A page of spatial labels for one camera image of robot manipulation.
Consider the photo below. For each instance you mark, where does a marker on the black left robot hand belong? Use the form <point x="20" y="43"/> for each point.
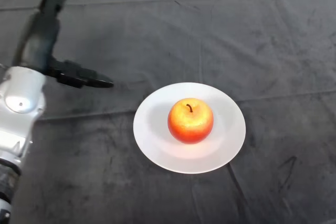
<point x="42" y="37"/>

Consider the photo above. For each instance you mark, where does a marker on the red yellow apple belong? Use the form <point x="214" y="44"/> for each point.
<point x="190" y="121"/>

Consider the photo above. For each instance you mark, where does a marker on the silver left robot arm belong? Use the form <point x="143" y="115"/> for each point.
<point x="18" y="108"/>

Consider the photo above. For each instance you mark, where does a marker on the white round plate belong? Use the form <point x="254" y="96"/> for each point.
<point x="157" y="134"/>

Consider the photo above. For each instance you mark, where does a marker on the black velvet cloth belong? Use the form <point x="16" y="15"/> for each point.
<point x="183" y="37"/>

